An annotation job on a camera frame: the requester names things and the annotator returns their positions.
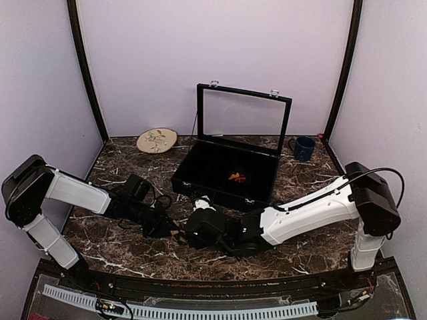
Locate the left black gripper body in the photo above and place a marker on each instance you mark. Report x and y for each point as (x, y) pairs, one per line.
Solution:
(151, 222)

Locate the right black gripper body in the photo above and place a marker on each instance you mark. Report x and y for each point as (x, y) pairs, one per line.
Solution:
(197, 243)

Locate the red yellow black argyle sock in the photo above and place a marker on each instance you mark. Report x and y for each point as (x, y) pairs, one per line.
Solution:
(237, 177)

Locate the brown tan argyle sock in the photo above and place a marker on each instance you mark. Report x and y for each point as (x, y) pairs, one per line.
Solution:
(179, 236)

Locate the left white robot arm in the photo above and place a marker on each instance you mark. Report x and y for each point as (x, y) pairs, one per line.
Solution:
(34, 182)

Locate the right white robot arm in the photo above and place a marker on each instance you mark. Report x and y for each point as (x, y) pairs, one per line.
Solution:
(360, 194)

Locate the floral ceramic plate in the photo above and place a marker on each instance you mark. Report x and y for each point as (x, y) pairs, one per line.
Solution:
(156, 141)

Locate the black display box with lid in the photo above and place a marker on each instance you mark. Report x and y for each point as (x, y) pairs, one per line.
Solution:
(238, 130)

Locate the small circuit board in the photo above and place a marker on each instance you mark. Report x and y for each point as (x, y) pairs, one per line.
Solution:
(109, 307)

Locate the dark blue mug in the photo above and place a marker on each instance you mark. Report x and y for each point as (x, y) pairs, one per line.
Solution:
(302, 148)

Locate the grey slotted cable duct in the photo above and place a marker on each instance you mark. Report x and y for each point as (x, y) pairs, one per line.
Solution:
(86, 302)

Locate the black front rail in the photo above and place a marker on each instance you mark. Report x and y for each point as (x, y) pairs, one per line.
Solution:
(323, 286)

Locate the left black frame post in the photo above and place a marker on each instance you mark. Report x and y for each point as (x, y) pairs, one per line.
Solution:
(84, 69)

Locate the black frame post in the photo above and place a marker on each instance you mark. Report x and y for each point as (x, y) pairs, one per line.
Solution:
(84, 69)
(345, 70)

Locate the right black frame post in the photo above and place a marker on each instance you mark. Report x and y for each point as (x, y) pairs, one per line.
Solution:
(345, 70)

